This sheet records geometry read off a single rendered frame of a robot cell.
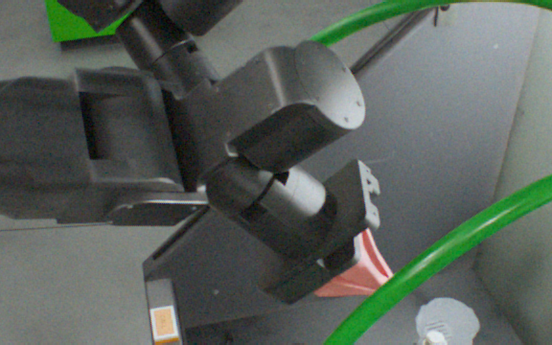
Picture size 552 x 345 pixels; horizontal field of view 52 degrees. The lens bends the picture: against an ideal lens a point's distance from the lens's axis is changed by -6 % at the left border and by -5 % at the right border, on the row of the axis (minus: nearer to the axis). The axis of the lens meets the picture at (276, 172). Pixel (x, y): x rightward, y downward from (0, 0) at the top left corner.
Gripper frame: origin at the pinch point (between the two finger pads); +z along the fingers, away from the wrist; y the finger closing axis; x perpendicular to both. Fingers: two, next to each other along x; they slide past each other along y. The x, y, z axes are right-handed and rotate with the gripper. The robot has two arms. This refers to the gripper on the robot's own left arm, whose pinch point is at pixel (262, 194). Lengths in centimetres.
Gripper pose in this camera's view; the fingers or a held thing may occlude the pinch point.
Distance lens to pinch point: 54.0
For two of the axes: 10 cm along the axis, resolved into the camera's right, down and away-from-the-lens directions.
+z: 5.7, 8.2, 0.3
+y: 4.6, -3.5, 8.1
